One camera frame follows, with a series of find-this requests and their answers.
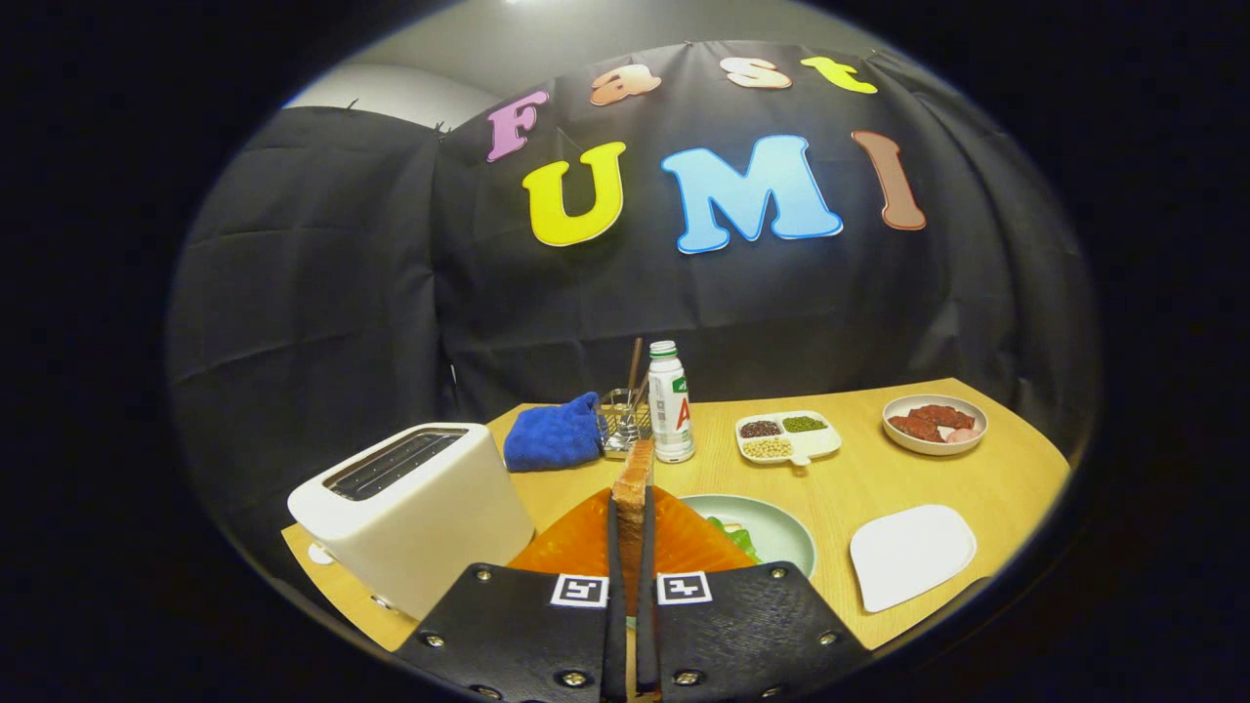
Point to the black backdrop cloth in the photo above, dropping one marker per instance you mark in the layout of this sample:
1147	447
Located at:
312	293

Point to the white divided dish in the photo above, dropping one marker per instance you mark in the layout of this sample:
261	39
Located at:
821	445

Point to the yellow soybeans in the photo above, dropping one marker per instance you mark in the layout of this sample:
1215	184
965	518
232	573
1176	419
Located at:
768	448

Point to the toasted bread slice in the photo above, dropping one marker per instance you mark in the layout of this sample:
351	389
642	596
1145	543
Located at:
633	478

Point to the pink ham piece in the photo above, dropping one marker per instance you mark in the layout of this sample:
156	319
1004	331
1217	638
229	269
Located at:
963	435

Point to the brown wooden stick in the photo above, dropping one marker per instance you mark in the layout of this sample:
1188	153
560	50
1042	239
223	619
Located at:
635	366

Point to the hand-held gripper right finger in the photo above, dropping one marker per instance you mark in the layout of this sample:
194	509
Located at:
646	635

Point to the white toaster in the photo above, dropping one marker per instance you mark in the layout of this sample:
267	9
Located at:
420	527

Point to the white drink bottle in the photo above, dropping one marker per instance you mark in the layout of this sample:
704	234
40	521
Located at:
669	420

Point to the green lettuce leaf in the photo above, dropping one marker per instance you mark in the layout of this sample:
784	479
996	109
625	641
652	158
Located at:
737	540

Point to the red meat slice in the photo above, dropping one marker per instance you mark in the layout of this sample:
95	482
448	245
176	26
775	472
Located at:
945	417
914	428

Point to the white round meat plate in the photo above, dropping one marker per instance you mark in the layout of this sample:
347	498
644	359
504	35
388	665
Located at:
903	442

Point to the dark red beans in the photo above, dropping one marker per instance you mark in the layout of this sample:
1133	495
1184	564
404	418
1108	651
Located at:
761	429

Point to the green beans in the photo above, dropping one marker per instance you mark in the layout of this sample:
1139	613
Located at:
804	424

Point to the pale green plate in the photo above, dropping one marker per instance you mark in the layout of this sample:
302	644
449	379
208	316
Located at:
776	527

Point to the blue cloth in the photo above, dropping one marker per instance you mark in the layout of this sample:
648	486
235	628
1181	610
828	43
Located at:
552	434

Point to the white square plate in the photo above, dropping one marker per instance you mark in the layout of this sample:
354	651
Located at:
908	557

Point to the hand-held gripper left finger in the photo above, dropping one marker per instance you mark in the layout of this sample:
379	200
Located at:
614	635

